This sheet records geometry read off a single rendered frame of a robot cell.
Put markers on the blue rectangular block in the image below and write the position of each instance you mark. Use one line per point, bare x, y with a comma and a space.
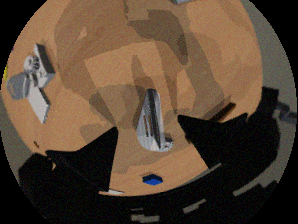
152, 180

